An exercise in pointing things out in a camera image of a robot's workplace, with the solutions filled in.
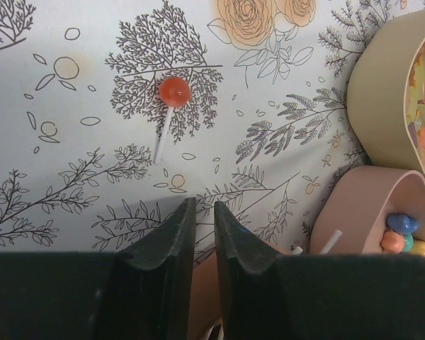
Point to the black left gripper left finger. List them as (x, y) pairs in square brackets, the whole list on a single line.
[(140, 292)]

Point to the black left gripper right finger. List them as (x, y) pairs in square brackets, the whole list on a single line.
[(385, 294)]

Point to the pink lollipop tray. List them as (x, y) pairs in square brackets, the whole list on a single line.
[(205, 283)]

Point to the beige gummy candy tray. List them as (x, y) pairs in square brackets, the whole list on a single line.
[(378, 90)]

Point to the floral patterned table mat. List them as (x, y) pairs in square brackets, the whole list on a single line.
[(265, 130)]

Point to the orange lollipop on mat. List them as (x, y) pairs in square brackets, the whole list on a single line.
[(175, 93)]

